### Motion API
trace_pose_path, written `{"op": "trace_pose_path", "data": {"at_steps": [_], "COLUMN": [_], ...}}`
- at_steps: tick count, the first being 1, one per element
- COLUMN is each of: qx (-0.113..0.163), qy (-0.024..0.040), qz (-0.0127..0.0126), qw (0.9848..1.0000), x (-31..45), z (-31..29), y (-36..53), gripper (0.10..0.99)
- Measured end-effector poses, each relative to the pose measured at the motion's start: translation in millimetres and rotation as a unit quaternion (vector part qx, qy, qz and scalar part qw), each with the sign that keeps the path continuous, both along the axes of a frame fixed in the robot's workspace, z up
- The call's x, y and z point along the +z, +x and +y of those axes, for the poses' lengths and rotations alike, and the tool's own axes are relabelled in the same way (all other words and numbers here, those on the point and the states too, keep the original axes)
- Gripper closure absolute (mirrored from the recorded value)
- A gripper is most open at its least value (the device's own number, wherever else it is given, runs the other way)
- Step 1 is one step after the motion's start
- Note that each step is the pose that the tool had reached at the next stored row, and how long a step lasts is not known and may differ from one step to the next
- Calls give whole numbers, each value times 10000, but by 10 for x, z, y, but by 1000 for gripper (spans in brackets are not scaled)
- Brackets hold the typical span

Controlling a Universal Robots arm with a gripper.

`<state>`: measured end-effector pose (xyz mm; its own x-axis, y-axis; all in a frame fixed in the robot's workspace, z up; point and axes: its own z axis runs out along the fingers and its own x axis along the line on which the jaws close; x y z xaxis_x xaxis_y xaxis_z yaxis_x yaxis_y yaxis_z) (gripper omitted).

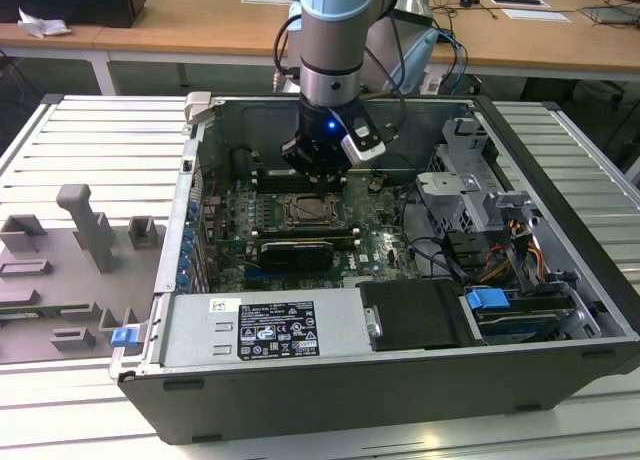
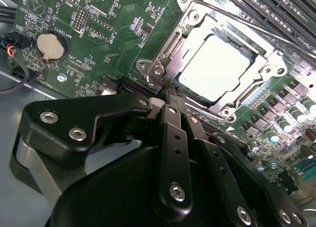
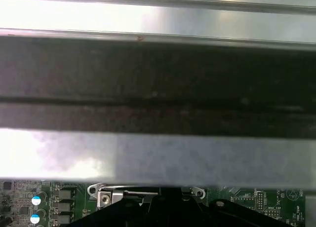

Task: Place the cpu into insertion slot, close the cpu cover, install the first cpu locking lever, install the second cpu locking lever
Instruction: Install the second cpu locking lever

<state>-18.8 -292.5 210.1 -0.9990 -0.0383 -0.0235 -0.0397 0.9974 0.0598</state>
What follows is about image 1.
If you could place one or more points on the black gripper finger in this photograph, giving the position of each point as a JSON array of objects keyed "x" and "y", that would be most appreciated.
[
  {"x": 297, "y": 155},
  {"x": 337, "y": 167}
]

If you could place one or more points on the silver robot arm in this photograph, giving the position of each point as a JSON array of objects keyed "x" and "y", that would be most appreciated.
[{"x": 330, "y": 45}]

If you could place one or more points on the CPU socket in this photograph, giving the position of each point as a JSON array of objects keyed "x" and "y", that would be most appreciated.
[{"x": 300, "y": 225}]

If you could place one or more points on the black RAM slot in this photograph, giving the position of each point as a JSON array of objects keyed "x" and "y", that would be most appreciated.
[{"x": 305, "y": 240}]

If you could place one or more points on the green motherboard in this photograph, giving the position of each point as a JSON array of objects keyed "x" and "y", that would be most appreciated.
[{"x": 380, "y": 240}]

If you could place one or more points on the black graphics card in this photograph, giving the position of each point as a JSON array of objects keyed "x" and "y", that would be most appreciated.
[{"x": 300, "y": 257}]

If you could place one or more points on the small white box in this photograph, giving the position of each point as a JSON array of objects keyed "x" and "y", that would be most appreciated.
[{"x": 431, "y": 84}]

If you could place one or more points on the pale blue teach pendant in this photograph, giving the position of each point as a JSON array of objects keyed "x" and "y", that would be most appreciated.
[{"x": 422, "y": 55}]

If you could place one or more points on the metal drive cage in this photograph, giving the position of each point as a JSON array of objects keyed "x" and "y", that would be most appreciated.
[{"x": 460, "y": 195}]

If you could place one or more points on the wooden desk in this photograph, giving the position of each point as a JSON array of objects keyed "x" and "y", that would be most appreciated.
[{"x": 200, "y": 25}]

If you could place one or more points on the black plastic shroud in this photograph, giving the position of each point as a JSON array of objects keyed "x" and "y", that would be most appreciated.
[{"x": 415, "y": 315}]

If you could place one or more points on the small black desk device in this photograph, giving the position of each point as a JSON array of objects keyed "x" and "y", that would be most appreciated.
[{"x": 469, "y": 0}]

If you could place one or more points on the hard disk in blue carrier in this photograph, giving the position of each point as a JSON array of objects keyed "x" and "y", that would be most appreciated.
[{"x": 487, "y": 299}]

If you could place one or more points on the silver power supply unit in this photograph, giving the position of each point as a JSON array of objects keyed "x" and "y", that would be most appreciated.
[{"x": 195, "y": 330}]

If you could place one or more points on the black open PC case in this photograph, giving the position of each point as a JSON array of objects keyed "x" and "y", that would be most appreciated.
[{"x": 350, "y": 400}]

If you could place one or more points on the blue case latch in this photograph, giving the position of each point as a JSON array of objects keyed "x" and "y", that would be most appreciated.
[{"x": 124, "y": 337}]

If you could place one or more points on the grey parts rack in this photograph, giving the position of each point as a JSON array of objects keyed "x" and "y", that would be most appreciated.
[{"x": 60, "y": 260}]

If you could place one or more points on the black box on desk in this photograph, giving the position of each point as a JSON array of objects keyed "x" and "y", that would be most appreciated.
[{"x": 75, "y": 0}]

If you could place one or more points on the black office chair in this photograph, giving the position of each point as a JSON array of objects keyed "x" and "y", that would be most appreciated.
[{"x": 620, "y": 130}]

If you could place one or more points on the crumpled white paper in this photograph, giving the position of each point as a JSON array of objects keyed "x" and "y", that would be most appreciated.
[{"x": 42, "y": 24}]

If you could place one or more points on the green RAM stick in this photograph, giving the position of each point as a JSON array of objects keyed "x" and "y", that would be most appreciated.
[{"x": 30, "y": 311}]

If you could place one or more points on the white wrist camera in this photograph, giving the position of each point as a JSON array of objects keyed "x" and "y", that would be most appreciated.
[{"x": 367, "y": 152}]

